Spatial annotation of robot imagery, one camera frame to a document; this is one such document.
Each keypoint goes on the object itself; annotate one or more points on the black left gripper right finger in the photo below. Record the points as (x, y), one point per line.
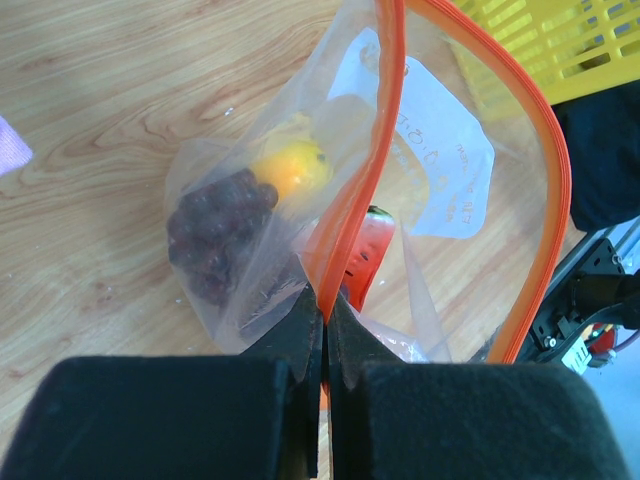
(395, 420)

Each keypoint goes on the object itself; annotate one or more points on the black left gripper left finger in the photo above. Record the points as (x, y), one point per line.
(249, 416)

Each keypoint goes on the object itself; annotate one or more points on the dark grape bunch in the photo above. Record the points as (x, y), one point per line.
(213, 230)

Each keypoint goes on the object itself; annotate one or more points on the yellow green mango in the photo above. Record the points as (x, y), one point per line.
(289, 158)

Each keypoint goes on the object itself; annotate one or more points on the clear zip bag orange zipper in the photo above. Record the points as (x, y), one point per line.
(425, 115)

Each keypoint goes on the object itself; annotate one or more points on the watermelon slice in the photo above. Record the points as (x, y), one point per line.
(342, 251)

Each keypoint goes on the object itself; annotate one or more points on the pink t-shirt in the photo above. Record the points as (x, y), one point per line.
(14, 152)

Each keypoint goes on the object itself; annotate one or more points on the yellow plastic basket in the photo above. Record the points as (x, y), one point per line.
(569, 48)

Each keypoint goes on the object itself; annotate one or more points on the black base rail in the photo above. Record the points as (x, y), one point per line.
(591, 310)

